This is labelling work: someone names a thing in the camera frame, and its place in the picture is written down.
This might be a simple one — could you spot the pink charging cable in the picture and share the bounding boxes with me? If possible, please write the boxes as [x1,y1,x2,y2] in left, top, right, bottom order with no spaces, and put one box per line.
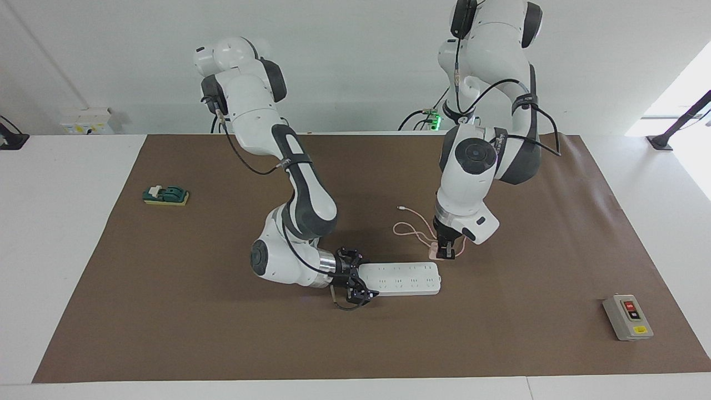
[393,205,466,257]

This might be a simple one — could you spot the white power strip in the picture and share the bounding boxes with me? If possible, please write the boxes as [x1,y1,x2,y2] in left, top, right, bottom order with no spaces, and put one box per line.
[358,261,442,296]

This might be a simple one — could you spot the brown table mat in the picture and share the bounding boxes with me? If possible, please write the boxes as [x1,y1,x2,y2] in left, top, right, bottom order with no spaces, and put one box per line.
[32,133,711,384]

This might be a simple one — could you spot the black base cables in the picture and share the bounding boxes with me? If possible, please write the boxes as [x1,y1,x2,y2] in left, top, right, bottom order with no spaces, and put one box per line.
[398,89,449,132]

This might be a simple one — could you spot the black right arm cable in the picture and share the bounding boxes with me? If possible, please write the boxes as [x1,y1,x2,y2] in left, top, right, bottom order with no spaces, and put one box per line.
[208,97,357,311]

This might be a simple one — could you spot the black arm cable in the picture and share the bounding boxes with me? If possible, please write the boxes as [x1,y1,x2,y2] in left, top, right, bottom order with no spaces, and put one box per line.
[208,97,357,311]
[452,22,562,159]

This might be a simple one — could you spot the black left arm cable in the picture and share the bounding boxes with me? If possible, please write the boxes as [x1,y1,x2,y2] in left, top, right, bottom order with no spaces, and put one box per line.
[452,22,562,159]

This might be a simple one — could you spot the grey on-off switch box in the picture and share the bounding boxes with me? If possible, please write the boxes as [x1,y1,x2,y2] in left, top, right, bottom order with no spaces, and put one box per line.
[602,294,654,342]

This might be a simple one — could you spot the green knife switch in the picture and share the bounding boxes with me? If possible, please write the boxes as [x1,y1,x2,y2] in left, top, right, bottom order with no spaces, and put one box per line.
[143,185,190,207]

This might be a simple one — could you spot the white wall socket box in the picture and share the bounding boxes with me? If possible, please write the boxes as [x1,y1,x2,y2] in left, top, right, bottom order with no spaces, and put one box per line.
[60,107,115,135]

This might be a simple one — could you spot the black desk clamp mount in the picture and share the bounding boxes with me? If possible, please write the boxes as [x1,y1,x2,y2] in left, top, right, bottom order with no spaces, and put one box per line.
[0,115,30,151]

